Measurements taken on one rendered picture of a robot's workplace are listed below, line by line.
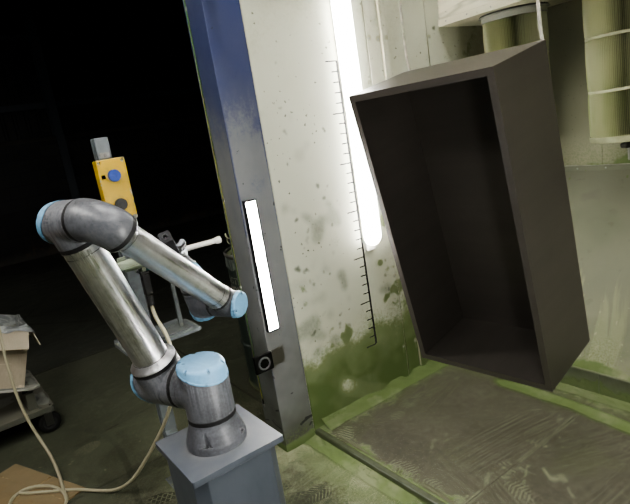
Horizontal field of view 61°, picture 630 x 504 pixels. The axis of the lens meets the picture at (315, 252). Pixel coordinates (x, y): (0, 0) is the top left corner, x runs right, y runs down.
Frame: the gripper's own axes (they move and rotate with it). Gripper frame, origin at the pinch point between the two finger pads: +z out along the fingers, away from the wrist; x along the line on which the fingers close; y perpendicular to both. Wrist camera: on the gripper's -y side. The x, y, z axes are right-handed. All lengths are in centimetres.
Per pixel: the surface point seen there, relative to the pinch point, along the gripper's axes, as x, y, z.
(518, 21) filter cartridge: 208, -30, 9
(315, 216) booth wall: 75, 25, 23
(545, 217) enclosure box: 113, 19, -82
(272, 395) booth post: 20, 96, 10
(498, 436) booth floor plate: 97, 130, -57
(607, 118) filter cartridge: 203, 17, -42
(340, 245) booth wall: 83, 45, 23
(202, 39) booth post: 52, -66, 33
